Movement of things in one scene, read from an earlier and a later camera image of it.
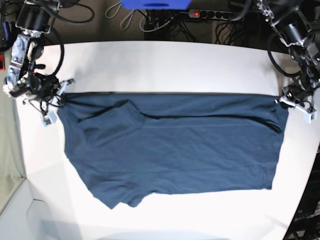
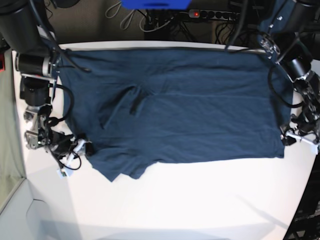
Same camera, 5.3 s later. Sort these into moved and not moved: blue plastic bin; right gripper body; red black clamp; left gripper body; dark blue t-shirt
Moved: dark blue t-shirt; left gripper body; right gripper body
Not moved: blue plastic bin; red black clamp
